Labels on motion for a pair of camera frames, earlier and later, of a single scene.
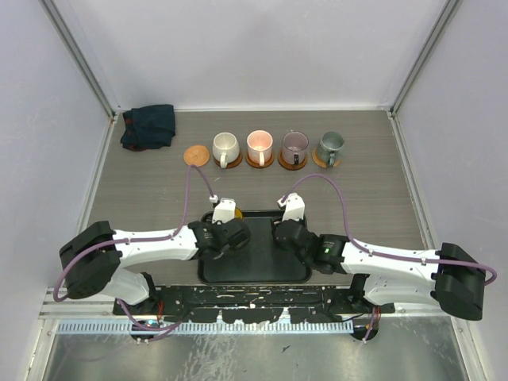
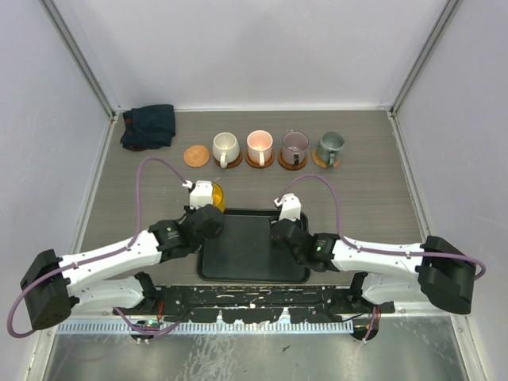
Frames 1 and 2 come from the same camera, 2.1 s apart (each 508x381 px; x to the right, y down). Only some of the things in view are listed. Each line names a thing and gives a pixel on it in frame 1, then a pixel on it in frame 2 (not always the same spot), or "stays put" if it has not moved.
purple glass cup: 294,145 stays put
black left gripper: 228,248 → 188,211
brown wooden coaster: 290,166 stays put
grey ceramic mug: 332,146 stays put
